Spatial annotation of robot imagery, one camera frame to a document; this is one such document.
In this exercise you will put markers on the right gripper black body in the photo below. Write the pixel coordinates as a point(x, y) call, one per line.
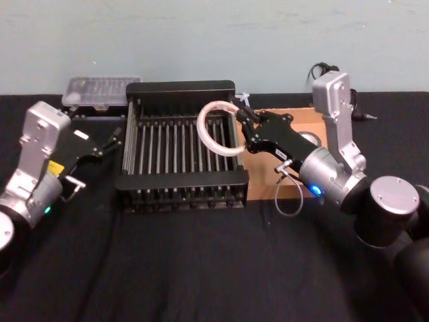
point(281, 137)

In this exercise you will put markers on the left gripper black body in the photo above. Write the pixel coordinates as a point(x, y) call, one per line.
point(80, 147)

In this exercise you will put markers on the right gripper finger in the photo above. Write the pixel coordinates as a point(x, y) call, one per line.
point(250, 137)
point(249, 116)

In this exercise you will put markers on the white tape roll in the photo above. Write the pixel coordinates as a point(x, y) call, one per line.
point(218, 150)

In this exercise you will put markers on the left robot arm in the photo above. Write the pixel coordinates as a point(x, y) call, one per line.
point(40, 134)

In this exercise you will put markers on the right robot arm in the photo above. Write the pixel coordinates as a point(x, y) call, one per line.
point(385, 201)

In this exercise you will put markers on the small white three-armed plastic piece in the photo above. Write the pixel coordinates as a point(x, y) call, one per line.
point(244, 99)

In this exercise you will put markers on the clear plastic case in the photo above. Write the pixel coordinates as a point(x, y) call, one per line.
point(100, 89)

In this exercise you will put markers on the shallow brown cardboard tray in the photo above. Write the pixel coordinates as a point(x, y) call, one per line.
point(261, 181)

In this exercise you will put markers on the black rack with steel bars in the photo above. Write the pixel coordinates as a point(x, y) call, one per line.
point(181, 182)

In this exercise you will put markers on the black table cloth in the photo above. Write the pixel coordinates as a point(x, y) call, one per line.
point(167, 268)

